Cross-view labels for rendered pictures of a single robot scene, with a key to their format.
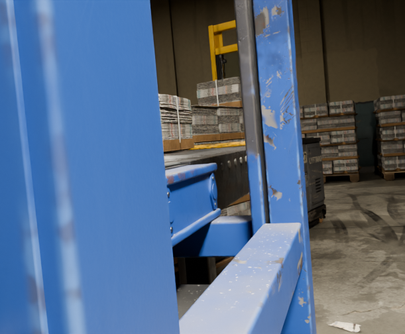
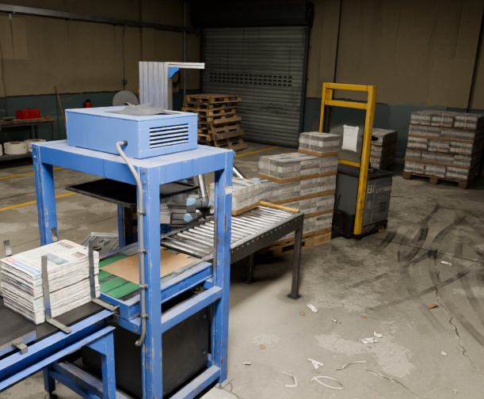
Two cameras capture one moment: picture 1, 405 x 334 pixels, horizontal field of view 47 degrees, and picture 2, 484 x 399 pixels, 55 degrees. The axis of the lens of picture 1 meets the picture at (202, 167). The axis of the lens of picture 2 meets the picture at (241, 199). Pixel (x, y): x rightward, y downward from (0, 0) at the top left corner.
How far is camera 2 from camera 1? 236 cm
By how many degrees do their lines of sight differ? 21
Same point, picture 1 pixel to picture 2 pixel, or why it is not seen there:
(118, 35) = (156, 297)
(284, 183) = (219, 278)
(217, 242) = (207, 285)
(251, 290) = (186, 307)
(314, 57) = (466, 61)
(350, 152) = (464, 162)
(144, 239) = (157, 309)
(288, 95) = (222, 259)
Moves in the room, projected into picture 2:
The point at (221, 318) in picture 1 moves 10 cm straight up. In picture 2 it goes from (177, 310) to (177, 294)
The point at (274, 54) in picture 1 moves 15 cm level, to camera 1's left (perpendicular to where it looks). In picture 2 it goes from (220, 248) to (197, 245)
